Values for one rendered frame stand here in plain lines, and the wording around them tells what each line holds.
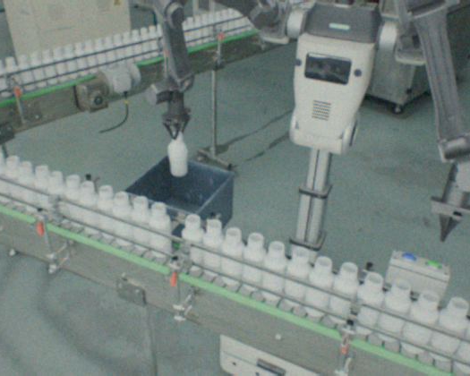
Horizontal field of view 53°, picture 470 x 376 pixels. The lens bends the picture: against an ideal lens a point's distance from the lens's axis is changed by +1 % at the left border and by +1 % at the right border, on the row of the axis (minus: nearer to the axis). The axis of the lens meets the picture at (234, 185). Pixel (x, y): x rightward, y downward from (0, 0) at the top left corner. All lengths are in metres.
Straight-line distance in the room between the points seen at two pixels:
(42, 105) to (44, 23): 2.56
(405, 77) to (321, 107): 3.18
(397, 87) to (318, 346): 3.75
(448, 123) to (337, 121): 0.50
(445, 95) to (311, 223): 0.91
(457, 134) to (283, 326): 0.63
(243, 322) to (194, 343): 1.12
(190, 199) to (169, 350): 0.79
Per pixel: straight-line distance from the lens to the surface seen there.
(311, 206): 1.82
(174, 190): 2.04
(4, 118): 2.51
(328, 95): 1.56
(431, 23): 1.04
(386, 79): 4.82
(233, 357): 2.18
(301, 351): 1.32
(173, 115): 1.61
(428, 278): 1.28
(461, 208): 1.23
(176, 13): 1.20
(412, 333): 1.19
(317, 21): 1.59
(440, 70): 1.09
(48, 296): 2.78
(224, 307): 1.32
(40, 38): 5.09
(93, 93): 2.57
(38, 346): 2.57
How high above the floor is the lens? 1.93
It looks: 34 degrees down
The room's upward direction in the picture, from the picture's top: 2 degrees clockwise
